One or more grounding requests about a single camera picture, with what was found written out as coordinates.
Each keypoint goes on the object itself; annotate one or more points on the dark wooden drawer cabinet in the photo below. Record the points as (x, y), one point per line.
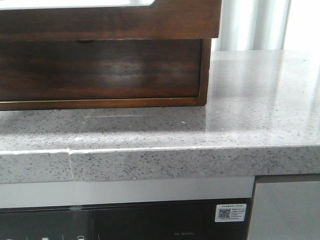
(206, 75)

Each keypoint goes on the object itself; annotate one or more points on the black built-in appliance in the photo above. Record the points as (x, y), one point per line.
(167, 209)

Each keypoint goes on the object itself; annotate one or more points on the white sheer curtain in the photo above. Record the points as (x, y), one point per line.
(252, 25)

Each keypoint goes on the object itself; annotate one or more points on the dark wooden drawer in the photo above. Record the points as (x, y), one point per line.
(162, 20)
(125, 72)

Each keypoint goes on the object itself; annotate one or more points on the white QR code sticker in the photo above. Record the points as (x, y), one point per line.
(230, 213)

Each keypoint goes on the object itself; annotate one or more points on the grey cabinet door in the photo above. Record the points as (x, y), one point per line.
(285, 207)

